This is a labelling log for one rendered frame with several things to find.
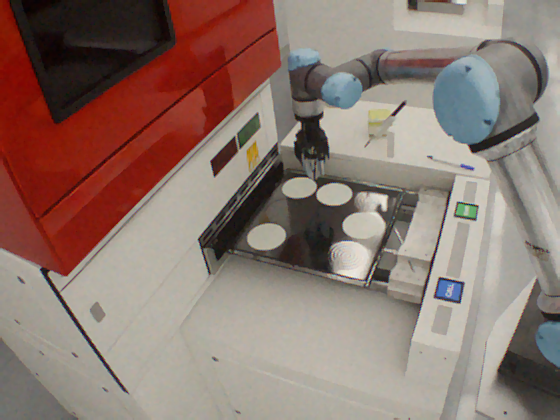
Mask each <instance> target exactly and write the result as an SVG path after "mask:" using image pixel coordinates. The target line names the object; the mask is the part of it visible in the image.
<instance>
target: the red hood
mask: <svg viewBox="0 0 560 420"><path fill-rule="evenodd" d="M281 66H282V61H281V53H280V52H279V45H278V36H277V29H276V21H275V13H274V6H273V0H0V248H3V249H4V250H6V251H9V252H11V253H14V254H15V255H18V256H20V257H23V258H25V259H27V260H29V261H32V262H33V263H34V264H37V265H38V266H41V267H43V268H46V269H49V270H50V271H53V272H56V273H58V274H61V275H63V276H65V277H68V276H69V275H70V273H71V272H72V271H73V270H74V269H75V268H76V266H77V265H78V264H79V263H80V262H81V261H82V260H83V259H84V258H86V257H87V256H88V255H89V254H90V253H91V251H92V250H93V249H94V248H95V247H96V246H97V245H98V244H99V243H100V242H101V240H102V239H104V238H105V237H106V236H107V235H108V234H109V233H110V232H111V231H112V230H113V229H114V227H115V226H116V225H117V224H118V223H119V222H120V221H121V220H122V219H123V218H125V217H126V216H127V214H128V213H129V212H130V211H131V210H132V209H133V208H134V207H135V206H136V205H137V204H138V203H139V202H140V201H141V200H142V199H143V198H144V197H145V196H147V195H148V194H149V193H150V192H151V191H152V190H153V189H154V188H155V186H156V185H157V184H158V183H159V182H160V181H161V180H162V179H163V178H164V177H165V176H166V175H167V174H169V173H170V172H171V171H172V170H173V169H174V168H175V167H176V165H177V164H178V163H179V162H180V161H181V160H182V159H183V158H184V157H185V156H186V155H187V154H188V153H189V152H191V151H192V150H193V149H195V148H196V146H197V145H198V144H199V143H200V142H201V141H202V140H203V139H204V138H205V137H206V136H207V135H208V134H209V133H210V132H211V131H212V130H214V129H215V128H217V127H218V125H219V124H220V123H221V122H222V121H223V120H224V119H225V118H226V117H227V116H228V115H229V114H230V113H231V112H232V111H233V110H234V109H236V108H238V107H239V106H240V105H241V104H242V103H243V102H244V101H245V100H246V99H247V98H248V97H249V95H250V94H251V93H252V92H253V91H254V90H256V89H257V88H258V87H259V86H261V85H262V84H263V83H264V82H265V81H266V80H267V79H268V78H269V77H270V76H271V75H272V74H273V73H274V72H275V71H276V70H277V69H278V68H280V67H281Z"/></svg>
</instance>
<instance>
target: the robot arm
mask: <svg viewBox="0 0 560 420"><path fill-rule="evenodd" d="M288 70H289V78H290V87H291V98H292V109H293V113H294V118H295V120H296V121H299V122H301V128H302V129H297V130H298V132H296V133H295V138H296V141H294V142H293V144H294V154H295V156H296V157H297V159H298V160H299V161H300V163H301V164H302V167H303V169H304V170H305V172H306V173H307V176H308V178H311V179H312V180H317V179H318V177H319V176H320V175H322V176H323V175H324V170H323V167H324V164H325V158H326V157H327V158H328V160H329V145H328V137H326V134H325V129H322V126H320V121H319V120H321V119H322V118H323V117H324V106H323V102H326V103H327V104H329V105H330V106H333V107H337V108H340V109H348V108H351V107H352V106H354V104H355V103H356V102H357V101H358V100H359V98H360V96H361V92H363V91H367V90H369V89H371V88H373V87H375V86H377V85H389V84H394V85H417V86H429V85H434V90H433V92H432V101H433V109H434V114H435V117H436V119H437V122H438V124H439V125H440V127H441V129H442V130H443V131H444V132H445V133H446V134H447V135H448V136H453V140H455V141H456V143H459V144H464V145H468V147H469V149H470V152H471V154H472V155H475V156H479V157H481V158H483V159H485V160H486V161H487V163H488V165H489V167H490V169H491V173H492V175H493V177H494V179H495V181H496V183H497V184H498V186H499V188H500V192H501V194H502V196H503V198H504V200H505V202H506V204H507V208H508V210H509V212H510V214H511V215H512V219H513V221H514V223H515V225H516V229H517V231H518V233H519V234H520V238H521V240H522V242H523V244H524V247H525V249H526V251H527V255H528V256H529V258H530V262H531V264H532V266H533V270H534V271H535V272H536V276H537V278H538V282H539V283H540V287H541V289H542V293H541V294H540V295H539V297H538V301H537V302H538V308H539V309H540V313H541V315H542V317H543V319H544V321H543V324H541V325H540V326H539V327H538V331H537V332H536V343H537V345H538V347H539V350H541V353H542V354H544V356H545V358H547V360H550V362H552V364H553V363H554V365H556V366H558V368H560V187H559V186H558V184H557V181H556V179H555V177H554V175H553V172H552V169H551V167H550V165H549V163H548V159H547V157H546V155H545V154H544V152H543V150H542V146H541V144H540V142H539V140H538V138H537V136H536V134H537V131H538V127H539V125H540V119H539V116H538V114H537V112H536V110H535V108H534V106H533V104H535V102H538V100H539V99H540V97H542V96H543V94H544V92H545V90H546V88H547V84H548V79H549V67H548V63H547V61H546V58H545V57H544V55H543V53H542V52H541V50H539V49H538V47H537V46H536V45H534V44H533V43H532V42H530V41H528V40H524V39H522V38H513V37H510V38H502V39H492V40H491V39H487V40H484V41H481V42H480V43H479V45H476V46H462V47H458V46H455V47H442V48H435V47H434V48H427V49H421V48H419V49H412V50H406V49H405V50H397V51H395V50H393V49H391V48H385V47H384V48H380V49H376V50H374V51H373V52H371V53H370V54H369V53H367V54H365V55H363V56H361V57H358V58H356V59H354V60H352V61H350V62H348V61H347V62H345V63H343V64H341V65H338V66H336V67H333V68H332V67H329V66H327V65H324V64H322V63H321V58H320V52H319V51H318V50H316V49H314V48H299V49H296V50H294V51H292V52H291V53H290V54H289V55H288ZM322 101H323V102H322ZM311 160H316V161H315V170H312V166H311V163H310V161H311ZM314 173H315V174H314Z"/></svg>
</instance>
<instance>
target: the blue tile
mask: <svg viewBox="0 0 560 420"><path fill-rule="evenodd" d="M461 286H462V285H461V284H457V283H453V282H449V281H446V280H442V279H440V283H439V287H438V291H437V295H438V296H441V297H445V298H449V299H452V300H456V301H457V300H459V296H460V292H461Z"/></svg>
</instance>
